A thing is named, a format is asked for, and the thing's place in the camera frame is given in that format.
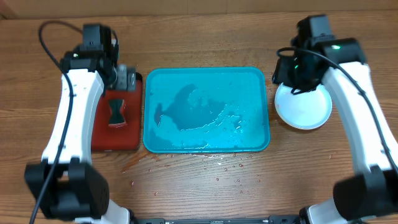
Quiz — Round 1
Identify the light blue plate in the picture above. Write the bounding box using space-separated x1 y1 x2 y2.
274 84 332 130

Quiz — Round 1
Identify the green and orange sponge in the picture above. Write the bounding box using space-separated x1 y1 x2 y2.
108 98 126 128

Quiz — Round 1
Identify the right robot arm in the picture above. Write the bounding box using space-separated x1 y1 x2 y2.
272 38 397 223

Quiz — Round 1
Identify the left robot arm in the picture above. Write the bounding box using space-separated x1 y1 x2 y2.
24 52 136 223

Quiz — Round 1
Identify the black red-lined tray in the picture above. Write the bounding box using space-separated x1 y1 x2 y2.
91 73 142 152

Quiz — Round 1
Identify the teal plastic tray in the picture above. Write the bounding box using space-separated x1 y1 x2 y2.
143 67 271 154

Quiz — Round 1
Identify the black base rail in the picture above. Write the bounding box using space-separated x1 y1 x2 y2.
131 215 306 224

